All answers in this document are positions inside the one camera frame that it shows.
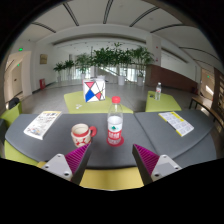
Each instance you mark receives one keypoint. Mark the yellow white leaflet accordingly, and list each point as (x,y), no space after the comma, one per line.
(176,123)

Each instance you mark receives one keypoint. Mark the wooden bench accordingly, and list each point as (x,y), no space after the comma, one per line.
(206,106)

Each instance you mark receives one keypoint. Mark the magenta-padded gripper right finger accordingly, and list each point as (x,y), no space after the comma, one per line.
(163,168)

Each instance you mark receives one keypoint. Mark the green exit sign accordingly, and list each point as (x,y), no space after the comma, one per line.
(20,49)

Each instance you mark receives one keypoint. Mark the small clear plastic bottle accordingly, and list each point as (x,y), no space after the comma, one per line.
(158,92)

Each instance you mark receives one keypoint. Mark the clear water bottle red cap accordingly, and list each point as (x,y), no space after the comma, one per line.
(115,123)

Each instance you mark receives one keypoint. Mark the black backpack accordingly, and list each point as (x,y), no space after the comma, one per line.
(14,102)

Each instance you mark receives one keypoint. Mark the red blue white cube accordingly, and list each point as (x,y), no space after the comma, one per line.
(94,90)

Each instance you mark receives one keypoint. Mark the colourful printed magazine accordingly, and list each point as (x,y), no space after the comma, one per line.
(42,125)

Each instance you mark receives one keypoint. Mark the lime green chair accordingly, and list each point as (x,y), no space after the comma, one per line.
(10,116)

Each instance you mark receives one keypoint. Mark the small lime green table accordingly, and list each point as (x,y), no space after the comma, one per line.
(163,105)

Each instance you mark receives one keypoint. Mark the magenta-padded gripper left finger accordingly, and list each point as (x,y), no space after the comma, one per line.
(61,166)

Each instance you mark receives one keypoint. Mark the lime green ottoman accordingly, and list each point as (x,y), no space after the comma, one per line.
(110,178)

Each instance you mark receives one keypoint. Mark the brown wall plaque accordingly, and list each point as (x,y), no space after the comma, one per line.
(43,59)

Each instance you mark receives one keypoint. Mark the red white floral mug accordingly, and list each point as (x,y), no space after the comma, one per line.
(80,135)

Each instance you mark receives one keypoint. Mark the group of potted green plants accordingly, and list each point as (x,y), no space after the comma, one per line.
(106,56)

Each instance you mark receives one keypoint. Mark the large lime green table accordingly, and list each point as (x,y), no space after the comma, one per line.
(96,107)

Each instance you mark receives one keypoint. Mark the flat round red coaster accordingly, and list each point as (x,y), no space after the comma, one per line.
(115,143)

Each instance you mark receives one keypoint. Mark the red fire extinguisher cabinet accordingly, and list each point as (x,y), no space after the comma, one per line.
(42,84)

